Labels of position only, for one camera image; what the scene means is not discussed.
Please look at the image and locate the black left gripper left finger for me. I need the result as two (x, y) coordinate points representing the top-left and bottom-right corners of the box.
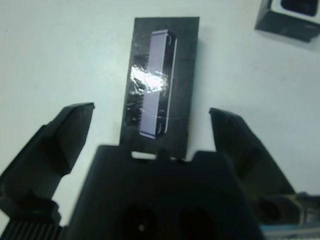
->
(0, 101), (96, 221)

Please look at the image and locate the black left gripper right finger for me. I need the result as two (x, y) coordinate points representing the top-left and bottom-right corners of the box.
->
(208, 107), (296, 204)

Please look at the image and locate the black printed box lid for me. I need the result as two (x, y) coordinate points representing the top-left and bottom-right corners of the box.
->
(119, 16), (201, 161)

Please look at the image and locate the black box base white insert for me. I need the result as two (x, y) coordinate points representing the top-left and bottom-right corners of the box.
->
(254, 0), (320, 44)

